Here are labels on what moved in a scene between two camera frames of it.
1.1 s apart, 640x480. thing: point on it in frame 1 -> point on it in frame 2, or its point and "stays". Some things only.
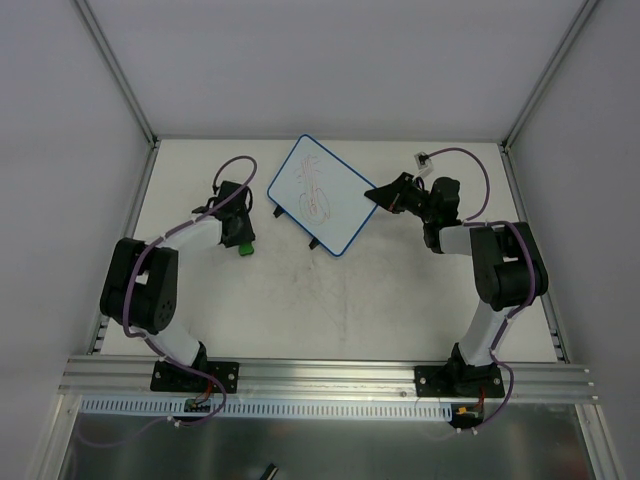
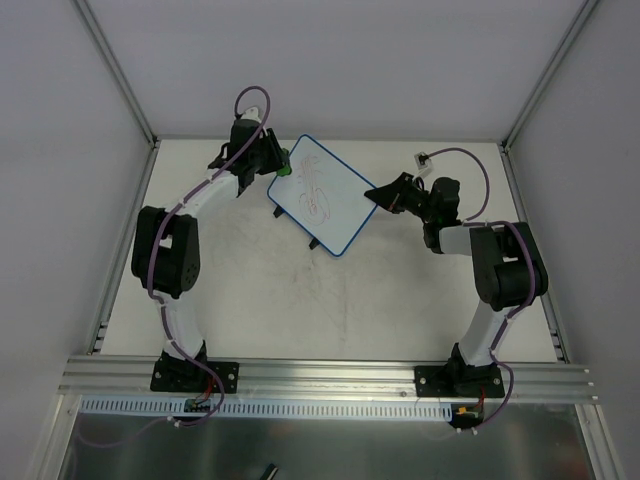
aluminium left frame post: [119, 73] stays
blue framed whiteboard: [323, 193] stays
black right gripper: [400, 193] stays
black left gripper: [240, 235] -> [273, 155]
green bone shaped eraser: [246, 249] -> [286, 169]
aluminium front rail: [101, 377] stays
